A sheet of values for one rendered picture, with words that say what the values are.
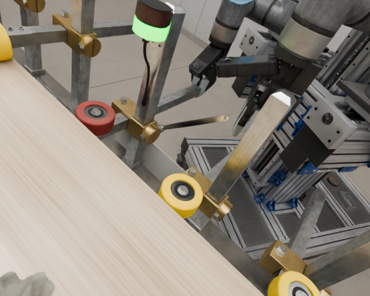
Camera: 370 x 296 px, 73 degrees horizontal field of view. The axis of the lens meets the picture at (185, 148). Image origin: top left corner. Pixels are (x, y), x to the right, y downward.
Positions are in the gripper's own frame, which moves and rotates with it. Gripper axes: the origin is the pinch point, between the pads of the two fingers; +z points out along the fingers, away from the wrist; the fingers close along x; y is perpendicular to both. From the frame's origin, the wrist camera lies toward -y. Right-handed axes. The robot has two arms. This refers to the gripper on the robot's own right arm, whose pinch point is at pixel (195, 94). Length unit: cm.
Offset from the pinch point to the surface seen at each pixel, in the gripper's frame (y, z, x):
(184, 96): -10.1, -3.7, -1.5
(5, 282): -68, -10, -20
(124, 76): 83, 84, 116
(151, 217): -49, -9, -25
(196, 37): 236, 80, 146
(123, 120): -34.3, -4.6, -1.1
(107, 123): -41.7, -9.2, -4.0
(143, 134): -32.9, -3.9, -6.9
